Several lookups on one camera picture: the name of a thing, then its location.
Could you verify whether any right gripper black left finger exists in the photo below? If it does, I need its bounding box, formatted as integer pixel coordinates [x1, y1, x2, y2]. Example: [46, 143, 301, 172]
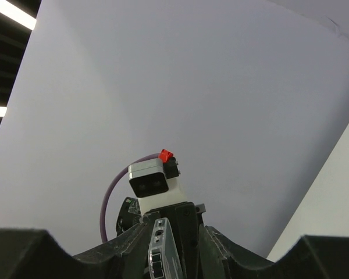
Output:
[0, 224, 151, 278]

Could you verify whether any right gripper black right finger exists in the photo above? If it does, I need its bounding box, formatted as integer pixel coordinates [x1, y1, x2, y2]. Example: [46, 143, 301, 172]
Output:
[199, 225, 349, 279]

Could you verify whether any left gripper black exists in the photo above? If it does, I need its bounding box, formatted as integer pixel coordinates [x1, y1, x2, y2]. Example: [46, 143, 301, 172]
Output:
[116, 197, 205, 233]

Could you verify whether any phone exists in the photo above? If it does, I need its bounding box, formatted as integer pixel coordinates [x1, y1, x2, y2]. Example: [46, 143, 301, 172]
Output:
[148, 218, 184, 279]

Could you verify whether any ceiling light strip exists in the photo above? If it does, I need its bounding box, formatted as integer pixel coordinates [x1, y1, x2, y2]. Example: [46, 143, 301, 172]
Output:
[0, 0, 37, 30]

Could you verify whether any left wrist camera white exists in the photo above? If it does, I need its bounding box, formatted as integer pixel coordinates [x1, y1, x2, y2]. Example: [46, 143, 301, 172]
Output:
[127, 149, 187, 215]

